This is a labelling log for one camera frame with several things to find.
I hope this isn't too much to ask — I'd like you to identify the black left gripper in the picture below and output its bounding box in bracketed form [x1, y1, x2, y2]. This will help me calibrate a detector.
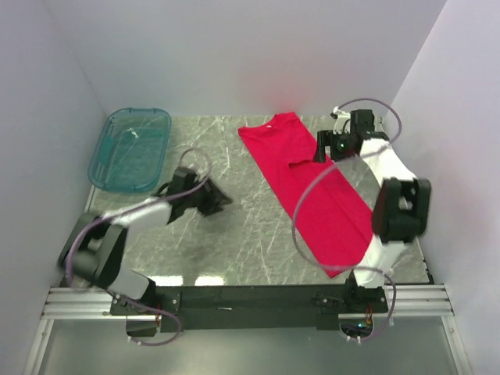
[185, 174, 234, 216]

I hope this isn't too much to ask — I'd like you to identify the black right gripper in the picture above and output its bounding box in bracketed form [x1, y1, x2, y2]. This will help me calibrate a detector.
[313, 129, 356, 163]

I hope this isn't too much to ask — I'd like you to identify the red t-shirt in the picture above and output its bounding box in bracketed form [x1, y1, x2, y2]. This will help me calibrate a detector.
[237, 112, 374, 279]

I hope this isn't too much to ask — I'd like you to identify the teal transparent plastic bin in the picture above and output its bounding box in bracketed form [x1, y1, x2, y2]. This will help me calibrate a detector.
[87, 108, 172, 194]

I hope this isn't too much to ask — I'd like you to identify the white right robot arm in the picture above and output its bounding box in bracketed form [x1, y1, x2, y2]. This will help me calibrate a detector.
[313, 108, 431, 312]

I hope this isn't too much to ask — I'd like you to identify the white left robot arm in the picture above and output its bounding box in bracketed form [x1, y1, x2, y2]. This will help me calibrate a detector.
[58, 166, 233, 314]

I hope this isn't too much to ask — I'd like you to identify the black base beam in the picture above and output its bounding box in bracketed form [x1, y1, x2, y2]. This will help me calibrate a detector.
[109, 284, 391, 334]

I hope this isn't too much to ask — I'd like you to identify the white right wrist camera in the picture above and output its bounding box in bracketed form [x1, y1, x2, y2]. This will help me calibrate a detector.
[330, 106, 351, 133]

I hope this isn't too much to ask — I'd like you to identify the aluminium frame rail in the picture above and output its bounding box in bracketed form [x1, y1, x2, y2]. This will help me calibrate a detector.
[23, 187, 165, 375]

